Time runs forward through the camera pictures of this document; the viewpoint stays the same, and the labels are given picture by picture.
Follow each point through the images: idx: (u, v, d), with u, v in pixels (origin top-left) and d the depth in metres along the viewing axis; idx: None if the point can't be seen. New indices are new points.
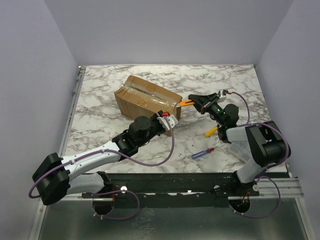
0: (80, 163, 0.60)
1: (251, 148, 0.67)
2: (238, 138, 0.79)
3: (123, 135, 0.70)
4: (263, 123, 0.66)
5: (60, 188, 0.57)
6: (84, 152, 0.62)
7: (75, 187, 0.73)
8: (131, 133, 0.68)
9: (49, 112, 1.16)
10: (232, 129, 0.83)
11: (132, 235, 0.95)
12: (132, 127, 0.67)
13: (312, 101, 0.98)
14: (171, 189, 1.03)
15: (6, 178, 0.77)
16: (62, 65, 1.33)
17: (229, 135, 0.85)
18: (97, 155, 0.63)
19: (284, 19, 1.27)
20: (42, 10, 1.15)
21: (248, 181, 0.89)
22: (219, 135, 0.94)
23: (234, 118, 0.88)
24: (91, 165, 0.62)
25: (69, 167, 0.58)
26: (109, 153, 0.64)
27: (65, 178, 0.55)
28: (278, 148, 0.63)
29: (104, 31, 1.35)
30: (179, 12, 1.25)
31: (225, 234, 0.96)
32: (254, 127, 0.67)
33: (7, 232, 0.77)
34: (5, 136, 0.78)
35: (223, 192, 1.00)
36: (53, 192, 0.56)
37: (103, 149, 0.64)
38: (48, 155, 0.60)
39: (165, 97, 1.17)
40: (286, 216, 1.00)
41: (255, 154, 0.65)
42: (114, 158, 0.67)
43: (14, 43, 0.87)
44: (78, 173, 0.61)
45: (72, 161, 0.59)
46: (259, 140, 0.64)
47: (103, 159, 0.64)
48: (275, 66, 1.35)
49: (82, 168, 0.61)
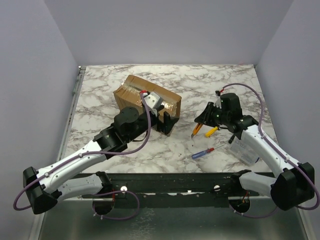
0: (56, 174, 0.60)
1: (278, 189, 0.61)
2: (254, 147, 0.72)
3: (109, 130, 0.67)
4: (302, 172, 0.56)
5: (41, 203, 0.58)
6: (60, 162, 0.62)
7: (68, 193, 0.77)
8: (117, 127, 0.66)
9: (49, 112, 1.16)
10: (253, 134, 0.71)
11: (132, 235, 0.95)
12: (118, 120, 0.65)
13: (312, 101, 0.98)
14: (171, 189, 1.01)
15: (6, 179, 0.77)
16: (62, 66, 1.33)
17: (245, 139, 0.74)
18: (75, 161, 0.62)
19: (285, 19, 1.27)
20: (42, 10, 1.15)
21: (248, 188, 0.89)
22: (233, 131, 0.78)
23: (234, 99, 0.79)
24: (68, 174, 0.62)
25: (44, 181, 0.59)
26: (88, 156, 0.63)
27: (41, 194, 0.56)
28: (305, 196, 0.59)
29: (104, 31, 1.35)
30: (179, 12, 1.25)
31: (225, 235, 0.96)
32: (289, 174, 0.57)
33: (7, 233, 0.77)
34: (5, 136, 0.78)
35: (223, 192, 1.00)
36: (36, 207, 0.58)
37: (81, 154, 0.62)
38: (25, 170, 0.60)
39: (165, 97, 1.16)
40: (286, 216, 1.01)
41: (280, 197, 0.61)
42: (103, 158, 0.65)
43: (15, 44, 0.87)
44: (58, 183, 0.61)
45: (46, 174, 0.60)
46: (291, 193, 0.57)
47: (83, 165, 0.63)
48: (275, 66, 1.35)
49: (59, 180, 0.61)
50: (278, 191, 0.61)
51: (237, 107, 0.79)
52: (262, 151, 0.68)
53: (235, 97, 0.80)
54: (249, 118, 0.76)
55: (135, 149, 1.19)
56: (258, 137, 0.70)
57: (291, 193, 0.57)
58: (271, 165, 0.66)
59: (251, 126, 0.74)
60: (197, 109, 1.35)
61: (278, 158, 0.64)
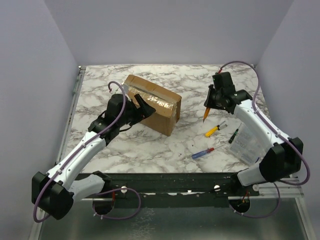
0: (68, 168, 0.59)
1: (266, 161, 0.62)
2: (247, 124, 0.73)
3: (100, 119, 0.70)
4: (291, 145, 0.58)
5: (63, 201, 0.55)
6: (66, 158, 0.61)
7: (78, 192, 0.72)
8: (110, 111, 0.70)
9: (49, 112, 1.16)
10: (246, 109, 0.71)
11: (133, 235, 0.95)
12: (112, 102, 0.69)
13: (312, 101, 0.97)
14: (171, 189, 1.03)
15: (6, 179, 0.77)
16: (62, 65, 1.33)
17: (238, 112, 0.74)
18: (81, 152, 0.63)
19: (285, 19, 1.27)
20: (42, 9, 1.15)
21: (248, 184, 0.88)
22: (227, 106, 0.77)
23: (226, 76, 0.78)
24: (78, 166, 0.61)
25: (59, 177, 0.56)
26: (92, 144, 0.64)
27: (62, 189, 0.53)
28: (291, 169, 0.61)
29: (104, 31, 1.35)
30: (179, 12, 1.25)
31: (225, 235, 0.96)
32: (278, 147, 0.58)
33: (7, 233, 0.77)
34: (4, 135, 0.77)
35: (223, 192, 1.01)
36: (59, 207, 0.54)
37: (84, 144, 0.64)
38: (33, 177, 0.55)
39: (165, 96, 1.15)
40: (286, 216, 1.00)
41: (267, 169, 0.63)
42: (103, 144, 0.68)
43: (14, 43, 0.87)
44: (72, 178, 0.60)
45: (58, 171, 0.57)
46: (278, 164, 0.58)
47: (89, 153, 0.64)
48: (275, 66, 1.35)
49: (73, 173, 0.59)
50: (266, 162, 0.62)
51: (229, 83, 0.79)
52: (254, 126, 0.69)
53: (227, 74, 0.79)
54: (243, 92, 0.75)
55: (135, 149, 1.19)
56: (251, 112, 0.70)
57: (279, 164, 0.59)
58: (263, 141, 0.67)
59: (246, 101, 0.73)
60: (197, 109, 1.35)
61: (270, 133, 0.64)
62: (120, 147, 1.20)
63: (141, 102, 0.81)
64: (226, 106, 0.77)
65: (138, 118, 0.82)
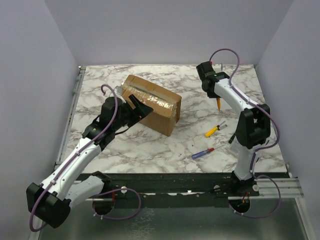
0: (63, 178, 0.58)
1: (240, 128, 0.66)
2: (224, 97, 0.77)
3: (95, 125, 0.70)
4: (260, 108, 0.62)
5: (59, 208, 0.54)
6: (61, 167, 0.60)
7: (76, 198, 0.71)
8: (105, 116, 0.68)
9: (49, 112, 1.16)
10: (223, 85, 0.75)
11: (132, 235, 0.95)
12: (105, 107, 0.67)
13: (312, 101, 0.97)
14: (171, 189, 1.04)
15: (6, 179, 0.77)
16: (62, 66, 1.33)
17: (217, 90, 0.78)
18: (76, 160, 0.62)
19: (285, 19, 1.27)
20: (42, 9, 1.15)
21: (246, 177, 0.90)
22: (208, 87, 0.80)
23: (204, 63, 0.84)
24: (73, 175, 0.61)
25: (53, 188, 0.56)
26: (86, 151, 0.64)
27: (56, 200, 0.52)
28: (263, 134, 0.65)
29: (104, 31, 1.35)
30: (179, 12, 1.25)
31: (226, 235, 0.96)
32: (248, 111, 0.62)
33: (7, 233, 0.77)
34: (5, 136, 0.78)
35: (223, 192, 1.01)
36: (55, 214, 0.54)
37: (78, 152, 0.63)
38: (27, 188, 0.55)
39: (165, 96, 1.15)
40: (287, 216, 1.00)
41: (241, 136, 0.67)
42: (98, 150, 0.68)
43: (14, 44, 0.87)
44: (67, 187, 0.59)
45: (52, 182, 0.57)
46: (249, 128, 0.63)
47: (83, 161, 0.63)
48: (275, 66, 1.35)
49: (67, 182, 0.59)
50: (239, 129, 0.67)
51: (210, 68, 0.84)
52: (230, 99, 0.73)
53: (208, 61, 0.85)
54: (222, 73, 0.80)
55: (135, 150, 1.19)
56: (227, 87, 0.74)
57: (249, 128, 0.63)
58: (237, 110, 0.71)
59: (223, 80, 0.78)
60: (197, 109, 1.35)
61: (241, 102, 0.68)
62: (120, 147, 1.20)
63: (135, 102, 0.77)
64: (206, 86, 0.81)
65: (135, 119, 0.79)
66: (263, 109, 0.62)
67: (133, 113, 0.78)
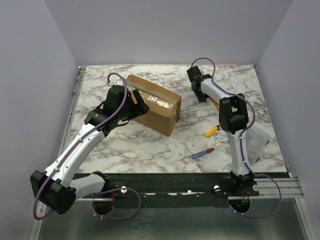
0: (66, 165, 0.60)
1: (221, 115, 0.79)
2: (209, 93, 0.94)
3: (98, 111, 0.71)
4: (238, 96, 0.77)
5: (64, 197, 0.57)
6: (63, 155, 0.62)
7: (81, 188, 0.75)
8: (110, 101, 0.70)
9: (49, 112, 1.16)
10: (207, 83, 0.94)
11: (132, 235, 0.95)
12: (111, 92, 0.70)
13: (312, 101, 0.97)
14: (170, 189, 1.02)
15: (6, 180, 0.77)
16: (62, 66, 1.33)
17: (203, 88, 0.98)
18: (78, 147, 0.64)
19: (285, 20, 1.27)
20: (42, 9, 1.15)
21: (243, 173, 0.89)
22: (197, 86, 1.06)
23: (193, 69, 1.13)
24: (76, 162, 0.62)
25: (57, 175, 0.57)
26: (88, 138, 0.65)
27: (60, 187, 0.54)
28: (241, 118, 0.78)
29: (104, 31, 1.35)
30: (179, 12, 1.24)
31: (225, 235, 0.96)
32: (227, 98, 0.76)
33: (7, 233, 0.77)
34: (4, 136, 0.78)
35: (223, 192, 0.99)
36: (60, 204, 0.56)
37: (81, 138, 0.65)
38: (31, 176, 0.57)
39: (165, 97, 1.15)
40: (287, 216, 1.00)
41: (223, 122, 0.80)
42: (101, 136, 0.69)
43: (14, 44, 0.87)
44: (71, 174, 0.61)
45: (55, 169, 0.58)
46: (228, 113, 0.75)
47: (86, 147, 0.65)
48: (275, 66, 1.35)
49: (71, 169, 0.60)
50: (221, 116, 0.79)
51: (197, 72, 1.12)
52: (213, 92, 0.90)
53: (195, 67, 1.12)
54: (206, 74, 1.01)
55: (135, 150, 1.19)
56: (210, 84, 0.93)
57: (228, 112, 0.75)
58: None
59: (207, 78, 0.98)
60: (197, 109, 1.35)
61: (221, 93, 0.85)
62: (120, 147, 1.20)
63: (137, 97, 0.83)
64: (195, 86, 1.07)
65: (135, 112, 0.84)
66: (240, 96, 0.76)
67: (134, 107, 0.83)
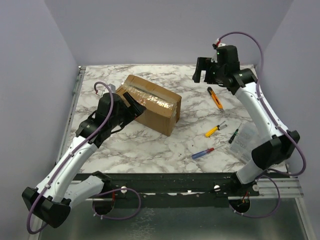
0: (57, 181, 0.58)
1: (261, 152, 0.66)
2: (247, 105, 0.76)
3: (89, 121, 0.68)
4: (289, 137, 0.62)
5: (58, 212, 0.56)
6: (55, 170, 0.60)
7: (76, 198, 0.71)
8: (101, 111, 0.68)
9: (49, 112, 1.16)
10: (250, 94, 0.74)
11: (132, 235, 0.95)
12: (103, 101, 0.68)
13: (312, 101, 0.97)
14: (170, 189, 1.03)
15: (6, 180, 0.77)
16: (62, 65, 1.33)
17: (240, 95, 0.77)
18: (69, 161, 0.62)
19: (284, 20, 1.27)
20: (42, 9, 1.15)
21: (248, 182, 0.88)
22: (229, 84, 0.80)
23: (231, 52, 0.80)
24: (68, 177, 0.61)
25: (48, 192, 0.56)
26: (80, 152, 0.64)
27: (52, 204, 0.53)
28: (282, 158, 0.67)
29: (104, 30, 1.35)
30: (179, 11, 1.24)
31: (225, 235, 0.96)
32: (278, 140, 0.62)
33: (7, 233, 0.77)
34: (5, 136, 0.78)
35: (223, 192, 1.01)
36: (54, 218, 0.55)
37: (72, 153, 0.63)
38: (23, 193, 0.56)
39: (165, 96, 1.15)
40: (287, 216, 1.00)
41: (259, 158, 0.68)
42: (93, 148, 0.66)
43: (14, 44, 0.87)
44: (63, 190, 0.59)
45: (47, 186, 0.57)
46: (272, 157, 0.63)
47: (78, 161, 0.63)
48: (275, 66, 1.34)
49: (62, 185, 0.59)
50: (259, 151, 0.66)
51: (234, 59, 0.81)
52: (255, 111, 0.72)
53: (234, 49, 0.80)
54: (248, 72, 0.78)
55: (135, 150, 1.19)
56: (254, 97, 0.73)
57: (273, 156, 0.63)
58: (261, 128, 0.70)
59: (250, 85, 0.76)
60: (197, 109, 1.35)
61: (269, 124, 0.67)
62: (120, 147, 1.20)
63: (130, 100, 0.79)
64: (227, 83, 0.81)
65: (130, 118, 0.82)
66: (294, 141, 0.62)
67: (128, 111, 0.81)
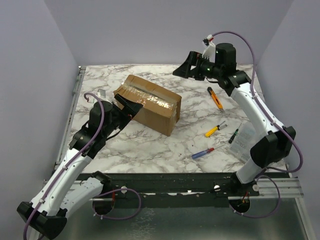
0: (52, 195, 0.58)
1: (258, 148, 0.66)
2: (243, 105, 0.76)
3: (83, 132, 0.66)
4: (285, 132, 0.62)
5: (53, 225, 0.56)
6: (49, 184, 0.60)
7: (73, 206, 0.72)
8: (93, 122, 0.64)
9: (49, 111, 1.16)
10: (244, 93, 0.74)
11: (132, 235, 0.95)
12: (93, 112, 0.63)
13: (312, 100, 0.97)
14: (170, 189, 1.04)
15: (6, 181, 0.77)
16: (61, 65, 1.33)
17: (235, 95, 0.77)
18: (63, 176, 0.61)
19: (284, 19, 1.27)
20: (42, 8, 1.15)
21: (248, 181, 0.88)
22: (223, 86, 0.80)
23: (231, 52, 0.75)
24: (62, 191, 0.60)
25: (42, 207, 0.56)
26: (74, 165, 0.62)
27: (46, 220, 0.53)
28: (280, 154, 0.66)
29: (104, 30, 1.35)
30: (179, 11, 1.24)
31: (225, 235, 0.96)
32: (273, 135, 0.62)
33: (7, 232, 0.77)
34: (5, 136, 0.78)
35: (223, 192, 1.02)
36: (49, 231, 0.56)
37: (65, 166, 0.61)
38: (18, 208, 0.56)
39: (165, 96, 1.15)
40: (286, 216, 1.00)
41: (257, 155, 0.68)
42: (87, 160, 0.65)
43: (14, 43, 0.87)
44: (58, 203, 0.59)
45: (41, 201, 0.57)
46: (269, 152, 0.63)
47: (72, 175, 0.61)
48: (275, 66, 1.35)
49: (57, 199, 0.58)
50: (257, 147, 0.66)
51: (232, 60, 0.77)
52: (249, 110, 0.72)
53: (233, 49, 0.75)
54: (242, 73, 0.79)
55: (135, 150, 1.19)
56: (248, 96, 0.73)
57: (270, 152, 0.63)
58: (257, 126, 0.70)
59: (244, 85, 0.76)
60: (197, 109, 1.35)
61: (265, 121, 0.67)
62: (120, 147, 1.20)
63: (122, 101, 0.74)
64: (222, 85, 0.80)
65: (126, 119, 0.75)
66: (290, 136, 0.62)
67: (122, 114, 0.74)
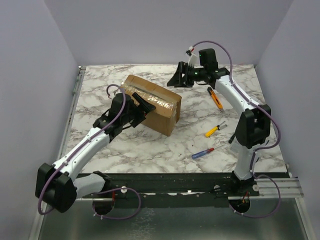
0: (74, 160, 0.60)
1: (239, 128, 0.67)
2: (225, 94, 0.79)
3: (104, 117, 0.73)
4: (261, 109, 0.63)
5: (69, 192, 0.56)
6: (72, 150, 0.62)
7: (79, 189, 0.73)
8: (114, 109, 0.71)
9: (49, 111, 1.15)
10: (224, 83, 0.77)
11: (132, 235, 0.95)
12: (116, 101, 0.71)
13: (312, 100, 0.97)
14: (170, 189, 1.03)
15: (5, 180, 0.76)
16: (61, 65, 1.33)
17: (217, 86, 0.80)
18: (87, 145, 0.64)
19: (284, 20, 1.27)
20: (42, 8, 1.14)
21: (246, 177, 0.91)
22: (209, 82, 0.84)
23: (211, 53, 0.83)
24: (84, 159, 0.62)
25: (65, 168, 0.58)
26: (97, 139, 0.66)
27: (68, 180, 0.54)
28: (262, 134, 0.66)
29: (104, 30, 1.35)
30: (178, 11, 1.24)
31: (225, 234, 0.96)
32: (249, 110, 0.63)
33: (6, 233, 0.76)
34: (4, 136, 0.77)
35: (223, 192, 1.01)
36: (62, 200, 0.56)
37: (90, 138, 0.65)
38: (39, 168, 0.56)
39: (165, 96, 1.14)
40: (286, 216, 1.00)
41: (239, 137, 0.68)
42: (107, 140, 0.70)
43: (14, 43, 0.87)
44: (77, 170, 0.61)
45: (65, 162, 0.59)
46: (248, 130, 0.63)
47: (94, 147, 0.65)
48: (274, 66, 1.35)
49: (78, 165, 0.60)
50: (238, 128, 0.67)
51: (214, 58, 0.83)
52: (230, 97, 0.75)
53: (212, 50, 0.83)
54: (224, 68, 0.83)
55: (135, 150, 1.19)
56: (228, 85, 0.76)
57: (249, 129, 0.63)
58: (237, 109, 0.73)
59: (224, 77, 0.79)
60: (197, 109, 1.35)
61: (242, 101, 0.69)
62: (120, 147, 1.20)
63: None
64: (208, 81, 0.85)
65: None
66: (265, 111, 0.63)
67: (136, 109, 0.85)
